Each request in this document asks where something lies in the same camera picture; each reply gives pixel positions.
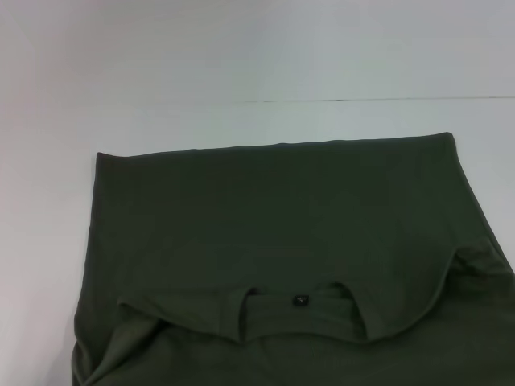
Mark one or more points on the dark green FREE! t-shirt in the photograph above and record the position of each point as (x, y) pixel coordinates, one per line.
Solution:
(281, 241)

